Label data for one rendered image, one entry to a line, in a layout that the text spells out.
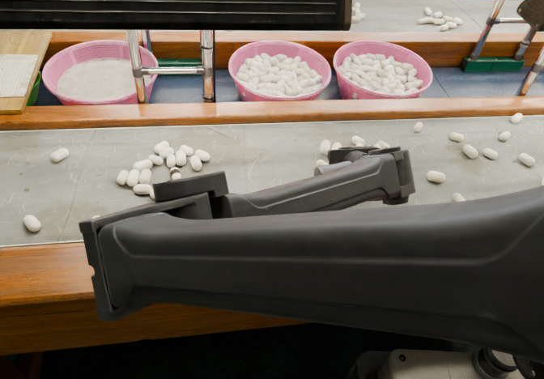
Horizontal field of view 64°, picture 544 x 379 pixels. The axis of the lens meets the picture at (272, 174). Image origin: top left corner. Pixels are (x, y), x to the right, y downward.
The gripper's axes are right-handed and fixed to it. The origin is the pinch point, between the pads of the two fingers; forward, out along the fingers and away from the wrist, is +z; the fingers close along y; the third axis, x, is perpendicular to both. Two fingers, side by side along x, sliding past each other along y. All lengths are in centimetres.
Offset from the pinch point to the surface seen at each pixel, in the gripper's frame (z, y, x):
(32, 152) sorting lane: 11, 62, -3
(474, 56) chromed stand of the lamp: 37, -57, -24
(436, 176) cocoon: -4.5, -19.9, 4.0
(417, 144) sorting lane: 6.2, -21.2, -1.7
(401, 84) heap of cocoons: 24.2, -26.2, -15.8
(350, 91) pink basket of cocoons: 24.1, -11.8, -14.4
